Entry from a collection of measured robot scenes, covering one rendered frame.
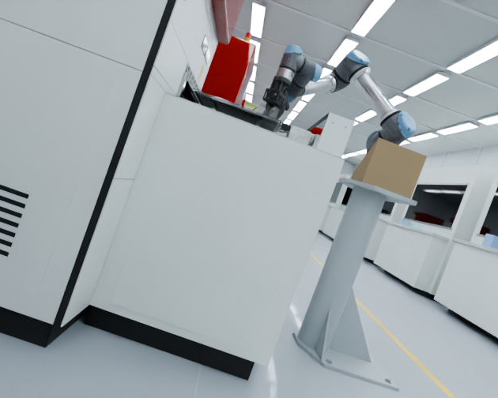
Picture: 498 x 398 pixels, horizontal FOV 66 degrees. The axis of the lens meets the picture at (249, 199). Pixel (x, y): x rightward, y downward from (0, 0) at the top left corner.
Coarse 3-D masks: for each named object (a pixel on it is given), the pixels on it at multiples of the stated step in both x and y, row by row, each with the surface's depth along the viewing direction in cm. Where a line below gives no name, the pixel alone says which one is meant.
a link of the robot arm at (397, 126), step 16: (352, 64) 194; (368, 64) 195; (352, 80) 196; (368, 80) 192; (368, 96) 192; (384, 96) 189; (384, 112) 187; (400, 112) 183; (384, 128) 188; (400, 128) 181; (400, 144) 189
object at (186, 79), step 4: (188, 72) 141; (184, 76) 141; (188, 76) 143; (184, 80) 141; (188, 80) 145; (180, 84) 141; (184, 84) 142; (188, 84) 151; (192, 84) 155; (180, 88) 141; (180, 92) 141; (180, 96) 142; (184, 96) 149; (196, 96) 173
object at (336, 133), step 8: (328, 120) 132; (336, 120) 132; (344, 120) 132; (328, 128) 132; (336, 128) 132; (344, 128) 132; (352, 128) 133; (328, 136) 132; (336, 136) 132; (344, 136) 133; (320, 144) 132; (328, 144) 133; (336, 144) 133; (344, 144) 133; (336, 152) 133
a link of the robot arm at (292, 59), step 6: (288, 48) 167; (294, 48) 165; (300, 48) 166; (288, 54) 166; (294, 54) 166; (300, 54) 168; (282, 60) 167; (288, 60) 166; (294, 60) 166; (300, 60) 167; (282, 66) 166; (288, 66) 166; (294, 66) 167; (300, 66) 168; (294, 72) 168
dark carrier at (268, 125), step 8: (200, 96) 154; (208, 104) 165; (216, 104) 158; (224, 104) 151; (224, 112) 170; (232, 112) 163; (240, 112) 156; (248, 120) 168; (256, 120) 161; (264, 120) 154; (264, 128) 174; (272, 128) 166
